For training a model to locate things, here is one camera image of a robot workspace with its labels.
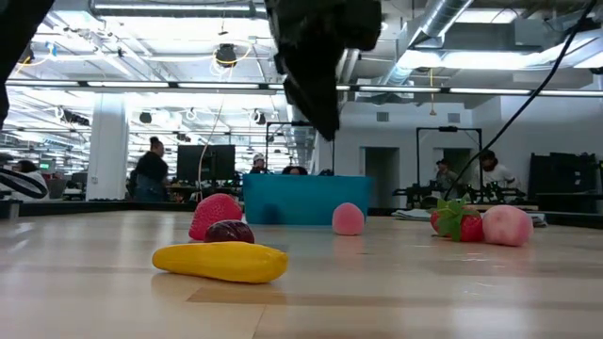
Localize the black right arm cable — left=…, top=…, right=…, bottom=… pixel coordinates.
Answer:
left=444, top=0, right=599, bottom=200

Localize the dark red toy cherry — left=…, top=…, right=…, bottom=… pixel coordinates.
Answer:
left=204, top=219, right=256, bottom=245

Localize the teal plastic container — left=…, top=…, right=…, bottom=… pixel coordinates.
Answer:
left=242, top=173, right=374, bottom=226

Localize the large red toy strawberry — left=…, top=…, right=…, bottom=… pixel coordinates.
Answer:
left=187, top=192, right=244, bottom=242

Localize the yellow toy banana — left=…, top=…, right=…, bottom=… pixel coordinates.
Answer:
left=151, top=241, right=290, bottom=284

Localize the black background robot station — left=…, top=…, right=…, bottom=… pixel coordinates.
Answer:
left=393, top=181, right=538, bottom=211

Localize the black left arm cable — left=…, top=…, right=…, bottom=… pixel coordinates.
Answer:
left=0, top=167, right=50, bottom=201

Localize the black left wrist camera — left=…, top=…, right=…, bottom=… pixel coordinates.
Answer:
left=341, top=0, right=383, bottom=52

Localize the grey folded cloth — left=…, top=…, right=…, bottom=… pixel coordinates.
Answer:
left=392, top=208, right=548, bottom=229

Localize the black aluminium table frame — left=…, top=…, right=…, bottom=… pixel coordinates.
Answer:
left=0, top=197, right=603, bottom=231

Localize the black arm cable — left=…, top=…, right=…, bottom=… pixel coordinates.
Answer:
left=444, top=0, right=599, bottom=200
left=0, top=167, right=50, bottom=201

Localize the black ceiling device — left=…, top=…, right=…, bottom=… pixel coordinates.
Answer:
left=214, top=42, right=238, bottom=69

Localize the suspended linear light bar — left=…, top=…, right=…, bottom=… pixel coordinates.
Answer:
left=4, top=79, right=603, bottom=98

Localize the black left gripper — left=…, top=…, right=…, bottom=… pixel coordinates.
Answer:
left=263, top=0, right=350, bottom=142

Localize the black cabinet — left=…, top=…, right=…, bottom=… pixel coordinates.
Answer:
left=529, top=151, right=600, bottom=214

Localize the pink toy peach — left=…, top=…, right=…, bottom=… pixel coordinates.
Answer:
left=331, top=202, right=367, bottom=237
left=481, top=203, right=535, bottom=248

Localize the black computer monitor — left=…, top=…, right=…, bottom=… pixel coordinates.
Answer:
left=176, top=143, right=236, bottom=183

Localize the silver ventilation duct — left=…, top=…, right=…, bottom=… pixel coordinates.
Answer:
left=379, top=0, right=475, bottom=89

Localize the white square pillar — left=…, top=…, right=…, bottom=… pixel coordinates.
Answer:
left=87, top=91, right=132, bottom=202

